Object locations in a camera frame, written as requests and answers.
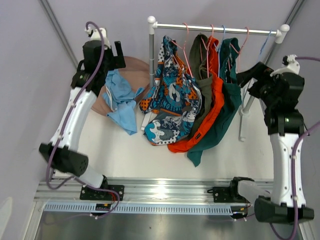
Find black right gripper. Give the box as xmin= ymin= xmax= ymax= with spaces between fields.
xmin=236 ymin=61 xmax=280 ymax=108

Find dark teal shorts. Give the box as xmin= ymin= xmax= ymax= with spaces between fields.
xmin=187 ymin=37 xmax=242 ymax=167

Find light blue shorts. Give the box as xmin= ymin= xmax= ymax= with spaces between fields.
xmin=102 ymin=69 xmax=144 ymax=136

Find pink hanger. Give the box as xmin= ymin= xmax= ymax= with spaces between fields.
xmin=172 ymin=22 xmax=193 ymax=77
xmin=230 ymin=26 xmax=250 ymax=73
xmin=201 ymin=24 xmax=214 ymax=78

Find blue hanger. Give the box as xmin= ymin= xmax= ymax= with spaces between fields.
xmin=216 ymin=25 xmax=226 ymax=77
xmin=257 ymin=29 xmax=273 ymax=62

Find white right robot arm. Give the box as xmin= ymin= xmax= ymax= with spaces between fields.
xmin=228 ymin=62 xmax=315 ymax=224

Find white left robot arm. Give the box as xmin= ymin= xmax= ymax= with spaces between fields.
xmin=38 ymin=40 xmax=126 ymax=200

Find olive green shorts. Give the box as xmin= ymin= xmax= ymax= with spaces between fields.
xmin=188 ymin=33 xmax=213 ymax=139

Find patterned blue orange shorts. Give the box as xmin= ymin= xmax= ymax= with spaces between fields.
xmin=139 ymin=35 xmax=202 ymax=146

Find pink translucent plastic basin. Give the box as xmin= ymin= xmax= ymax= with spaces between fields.
xmin=91 ymin=56 xmax=150 ymax=116

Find silver white clothes rack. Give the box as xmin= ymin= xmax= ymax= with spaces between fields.
xmin=147 ymin=16 xmax=290 ymax=142

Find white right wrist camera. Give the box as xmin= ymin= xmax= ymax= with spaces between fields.
xmin=270 ymin=54 xmax=300 ymax=77

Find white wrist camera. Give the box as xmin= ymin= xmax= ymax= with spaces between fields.
xmin=270 ymin=54 xmax=300 ymax=77
xmin=85 ymin=27 xmax=111 ymax=49

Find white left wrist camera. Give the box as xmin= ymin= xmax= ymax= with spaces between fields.
xmin=85 ymin=27 xmax=111 ymax=49

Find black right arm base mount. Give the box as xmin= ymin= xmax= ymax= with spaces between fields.
xmin=206 ymin=186 xmax=242 ymax=203

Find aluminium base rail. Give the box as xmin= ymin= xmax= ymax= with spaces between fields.
xmin=33 ymin=177 xmax=231 ymax=205

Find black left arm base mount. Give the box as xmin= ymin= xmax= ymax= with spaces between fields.
xmin=79 ymin=176 xmax=125 ymax=202

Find grey slotted cable duct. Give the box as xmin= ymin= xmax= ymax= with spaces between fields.
xmin=44 ymin=201 xmax=233 ymax=216

